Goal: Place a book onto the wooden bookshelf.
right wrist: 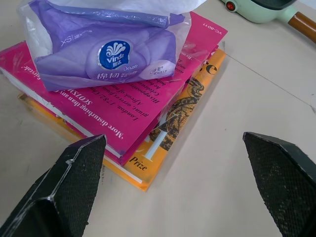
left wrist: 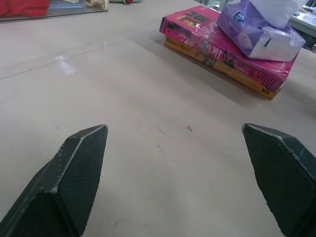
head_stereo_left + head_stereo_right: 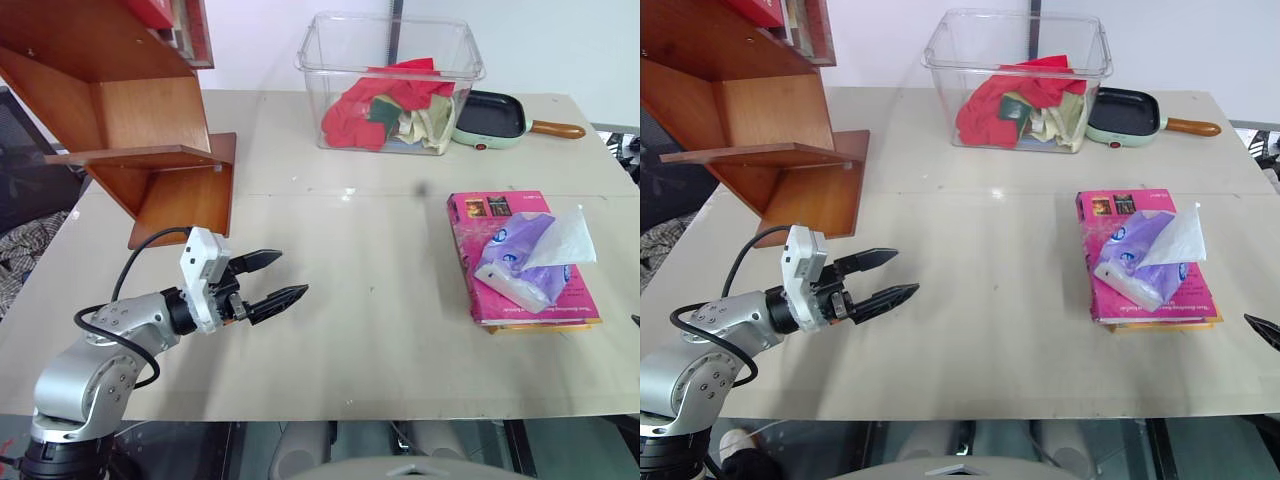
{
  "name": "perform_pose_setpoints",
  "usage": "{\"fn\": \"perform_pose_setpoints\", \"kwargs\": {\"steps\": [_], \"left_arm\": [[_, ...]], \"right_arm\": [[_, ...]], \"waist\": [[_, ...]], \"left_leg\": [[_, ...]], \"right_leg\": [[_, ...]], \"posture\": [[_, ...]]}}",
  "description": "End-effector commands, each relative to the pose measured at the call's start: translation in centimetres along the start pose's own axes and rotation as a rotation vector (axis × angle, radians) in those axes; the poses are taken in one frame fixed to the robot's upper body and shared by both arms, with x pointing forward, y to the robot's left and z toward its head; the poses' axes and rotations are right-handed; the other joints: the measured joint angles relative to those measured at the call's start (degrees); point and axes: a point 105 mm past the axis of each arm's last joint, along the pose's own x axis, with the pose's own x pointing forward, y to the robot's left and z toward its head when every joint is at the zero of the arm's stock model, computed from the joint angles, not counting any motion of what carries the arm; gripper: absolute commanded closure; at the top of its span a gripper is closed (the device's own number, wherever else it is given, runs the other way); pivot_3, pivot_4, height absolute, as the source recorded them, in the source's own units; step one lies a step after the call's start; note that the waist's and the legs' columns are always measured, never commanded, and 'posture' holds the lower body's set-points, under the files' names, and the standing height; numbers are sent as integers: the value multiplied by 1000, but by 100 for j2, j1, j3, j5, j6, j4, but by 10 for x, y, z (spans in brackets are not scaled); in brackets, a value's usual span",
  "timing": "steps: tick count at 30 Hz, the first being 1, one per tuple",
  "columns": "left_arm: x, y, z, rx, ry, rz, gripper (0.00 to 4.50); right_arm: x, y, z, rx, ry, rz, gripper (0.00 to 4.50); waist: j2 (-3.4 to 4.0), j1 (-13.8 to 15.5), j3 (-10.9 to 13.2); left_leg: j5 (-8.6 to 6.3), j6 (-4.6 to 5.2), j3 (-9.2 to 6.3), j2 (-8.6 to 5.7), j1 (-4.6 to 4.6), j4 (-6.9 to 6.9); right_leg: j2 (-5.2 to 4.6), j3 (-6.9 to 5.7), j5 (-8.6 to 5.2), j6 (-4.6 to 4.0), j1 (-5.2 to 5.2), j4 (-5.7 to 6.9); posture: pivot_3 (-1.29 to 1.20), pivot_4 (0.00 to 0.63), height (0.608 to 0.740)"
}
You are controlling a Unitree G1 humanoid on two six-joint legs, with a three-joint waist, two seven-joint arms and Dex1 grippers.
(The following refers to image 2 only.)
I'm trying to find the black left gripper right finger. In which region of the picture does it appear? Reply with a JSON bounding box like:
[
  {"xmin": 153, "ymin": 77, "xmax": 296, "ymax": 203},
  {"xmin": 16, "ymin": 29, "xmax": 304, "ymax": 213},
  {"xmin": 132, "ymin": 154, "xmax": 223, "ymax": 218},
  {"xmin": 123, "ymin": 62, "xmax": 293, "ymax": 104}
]
[{"xmin": 241, "ymin": 123, "xmax": 316, "ymax": 237}]

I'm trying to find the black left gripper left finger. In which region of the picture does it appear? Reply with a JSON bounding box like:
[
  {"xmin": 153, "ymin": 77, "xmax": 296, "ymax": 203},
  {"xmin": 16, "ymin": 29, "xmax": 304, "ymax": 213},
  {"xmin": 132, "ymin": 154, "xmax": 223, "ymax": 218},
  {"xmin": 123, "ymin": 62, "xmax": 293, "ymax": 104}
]
[{"xmin": 0, "ymin": 124, "xmax": 109, "ymax": 237}]

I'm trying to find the yellow paperback book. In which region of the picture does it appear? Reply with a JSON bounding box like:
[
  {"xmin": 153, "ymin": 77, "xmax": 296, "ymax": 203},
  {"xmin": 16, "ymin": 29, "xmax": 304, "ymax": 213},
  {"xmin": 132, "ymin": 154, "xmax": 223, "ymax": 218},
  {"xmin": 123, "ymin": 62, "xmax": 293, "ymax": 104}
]
[{"xmin": 164, "ymin": 35, "xmax": 282, "ymax": 100}]

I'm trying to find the pink paperback book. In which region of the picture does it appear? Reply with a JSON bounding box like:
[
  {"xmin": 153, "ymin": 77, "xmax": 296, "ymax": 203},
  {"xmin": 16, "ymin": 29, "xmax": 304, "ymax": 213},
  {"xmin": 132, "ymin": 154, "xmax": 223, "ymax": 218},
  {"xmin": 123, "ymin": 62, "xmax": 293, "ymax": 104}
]
[{"xmin": 159, "ymin": 5, "xmax": 298, "ymax": 91}]

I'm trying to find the purple tissue pack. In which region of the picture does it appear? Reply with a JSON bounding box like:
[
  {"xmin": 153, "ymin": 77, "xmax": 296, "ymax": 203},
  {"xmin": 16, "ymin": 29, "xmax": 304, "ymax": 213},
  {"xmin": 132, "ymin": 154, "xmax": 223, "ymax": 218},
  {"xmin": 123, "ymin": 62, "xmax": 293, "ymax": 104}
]
[{"xmin": 216, "ymin": 0, "xmax": 307, "ymax": 62}]

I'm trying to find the white background table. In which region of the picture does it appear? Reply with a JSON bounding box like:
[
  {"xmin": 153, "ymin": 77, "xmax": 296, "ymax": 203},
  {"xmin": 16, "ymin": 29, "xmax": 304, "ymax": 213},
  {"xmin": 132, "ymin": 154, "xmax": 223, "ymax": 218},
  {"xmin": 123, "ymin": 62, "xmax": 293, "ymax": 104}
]
[{"xmin": 287, "ymin": 4, "xmax": 316, "ymax": 38}]

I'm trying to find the clear plastic tray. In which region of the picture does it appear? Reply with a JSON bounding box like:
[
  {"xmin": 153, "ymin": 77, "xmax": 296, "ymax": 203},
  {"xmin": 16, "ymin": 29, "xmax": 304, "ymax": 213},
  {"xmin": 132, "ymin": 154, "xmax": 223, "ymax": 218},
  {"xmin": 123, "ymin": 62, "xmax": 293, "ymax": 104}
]
[{"xmin": 0, "ymin": 0, "xmax": 109, "ymax": 23}]

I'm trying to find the red cloth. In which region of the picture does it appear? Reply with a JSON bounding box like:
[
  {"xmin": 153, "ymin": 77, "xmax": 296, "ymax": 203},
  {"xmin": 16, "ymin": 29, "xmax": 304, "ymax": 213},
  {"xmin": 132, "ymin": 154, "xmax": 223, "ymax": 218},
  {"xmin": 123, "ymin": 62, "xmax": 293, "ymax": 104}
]
[{"xmin": 0, "ymin": 0, "xmax": 50, "ymax": 17}]

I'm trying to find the white device with red button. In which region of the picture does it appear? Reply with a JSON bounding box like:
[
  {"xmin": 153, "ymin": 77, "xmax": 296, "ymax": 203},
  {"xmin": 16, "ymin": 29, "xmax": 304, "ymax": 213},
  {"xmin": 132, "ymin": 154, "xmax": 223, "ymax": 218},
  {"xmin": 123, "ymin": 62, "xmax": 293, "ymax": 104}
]
[{"xmin": 109, "ymin": 0, "xmax": 143, "ymax": 5}]

